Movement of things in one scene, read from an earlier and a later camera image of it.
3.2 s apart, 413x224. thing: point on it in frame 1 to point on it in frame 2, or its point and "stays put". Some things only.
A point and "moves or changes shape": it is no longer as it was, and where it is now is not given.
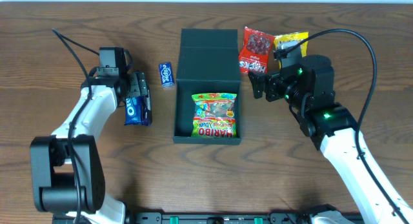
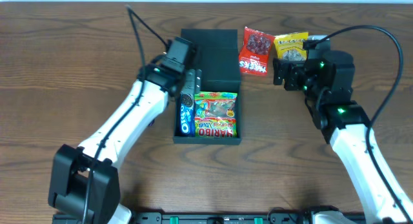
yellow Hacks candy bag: [293, 36] stays put
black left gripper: [137, 85] to [188, 81]
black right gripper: [269, 87] to [287, 75]
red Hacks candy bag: [255, 54] stays put
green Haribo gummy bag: [215, 115] stays put
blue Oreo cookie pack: [133, 111] moves or changes shape
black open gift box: [208, 63] stays put
